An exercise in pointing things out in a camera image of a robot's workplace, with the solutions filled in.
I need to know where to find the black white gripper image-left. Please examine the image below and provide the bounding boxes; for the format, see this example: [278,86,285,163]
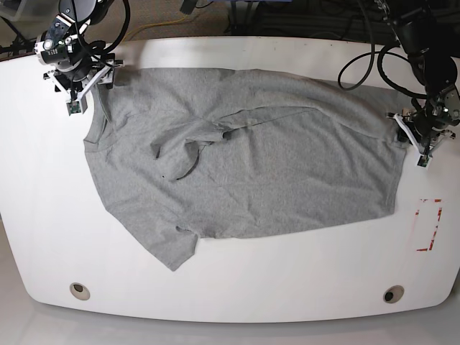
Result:
[34,14,124,101]

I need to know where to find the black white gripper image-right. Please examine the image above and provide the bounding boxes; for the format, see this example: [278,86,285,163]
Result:
[387,86,459,155]

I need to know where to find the grey T-shirt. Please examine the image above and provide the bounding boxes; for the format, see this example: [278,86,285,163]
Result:
[84,68,410,271]

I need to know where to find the red tape marking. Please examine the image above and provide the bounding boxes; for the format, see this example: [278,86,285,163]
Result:
[411,198,443,252]

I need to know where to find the right table grommet hole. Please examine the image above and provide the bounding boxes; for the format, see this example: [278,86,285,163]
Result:
[383,285,405,304]

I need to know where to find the table grommet hole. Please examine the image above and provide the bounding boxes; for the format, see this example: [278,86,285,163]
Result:
[70,282,91,301]
[383,285,405,304]

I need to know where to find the left table grommet hole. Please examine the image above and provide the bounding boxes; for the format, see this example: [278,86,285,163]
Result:
[70,282,91,301]

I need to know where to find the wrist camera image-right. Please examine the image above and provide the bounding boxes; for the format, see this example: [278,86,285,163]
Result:
[416,155,433,170]

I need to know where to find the black arm cable image-left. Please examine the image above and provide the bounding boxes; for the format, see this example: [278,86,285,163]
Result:
[85,0,131,55]

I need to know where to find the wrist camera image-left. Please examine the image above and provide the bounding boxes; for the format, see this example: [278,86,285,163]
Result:
[66,99,88,116]

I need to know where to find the yellow cable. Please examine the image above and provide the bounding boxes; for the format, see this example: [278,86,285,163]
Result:
[123,12,202,42]

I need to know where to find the black arm cable image-right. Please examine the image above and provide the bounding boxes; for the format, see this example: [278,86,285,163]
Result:
[337,1,428,100]

